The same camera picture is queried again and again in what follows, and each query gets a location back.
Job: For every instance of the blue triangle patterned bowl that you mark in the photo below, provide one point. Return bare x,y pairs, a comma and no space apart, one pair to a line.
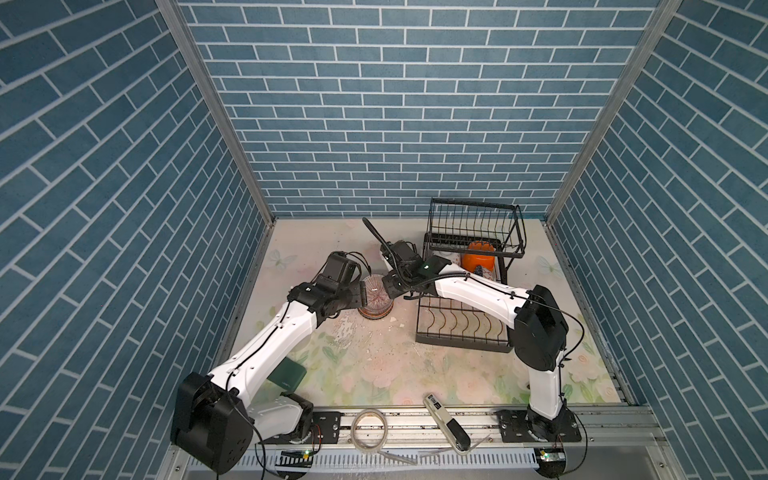
485,273

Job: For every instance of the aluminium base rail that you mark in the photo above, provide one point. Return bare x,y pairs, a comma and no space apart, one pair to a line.
350,440

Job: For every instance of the orange plastic bowl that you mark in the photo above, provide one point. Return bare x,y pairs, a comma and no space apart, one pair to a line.
479,255

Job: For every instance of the black wire dish rack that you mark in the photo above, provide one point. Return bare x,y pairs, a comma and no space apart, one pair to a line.
451,226

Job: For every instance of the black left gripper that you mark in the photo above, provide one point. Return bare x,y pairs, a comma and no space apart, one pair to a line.
358,293

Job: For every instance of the dark green sponge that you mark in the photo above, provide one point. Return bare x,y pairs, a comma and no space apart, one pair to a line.
288,375

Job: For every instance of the aluminium corner post right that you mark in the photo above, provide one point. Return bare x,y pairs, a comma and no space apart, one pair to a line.
657,24

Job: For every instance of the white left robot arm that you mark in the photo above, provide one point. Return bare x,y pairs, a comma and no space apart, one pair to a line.
211,420

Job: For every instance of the black silver handheld scanner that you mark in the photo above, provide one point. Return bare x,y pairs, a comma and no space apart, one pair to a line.
455,434

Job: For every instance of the aluminium corner post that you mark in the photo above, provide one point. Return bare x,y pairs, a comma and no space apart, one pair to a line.
657,24
173,17

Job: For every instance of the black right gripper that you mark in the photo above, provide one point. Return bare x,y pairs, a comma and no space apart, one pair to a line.
387,280

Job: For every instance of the aluminium corner post left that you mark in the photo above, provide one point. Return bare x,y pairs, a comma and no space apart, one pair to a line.
173,17

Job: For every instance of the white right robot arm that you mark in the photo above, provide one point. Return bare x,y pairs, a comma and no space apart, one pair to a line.
539,328

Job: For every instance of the red striped ceramic bowl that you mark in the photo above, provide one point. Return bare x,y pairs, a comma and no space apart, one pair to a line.
378,303

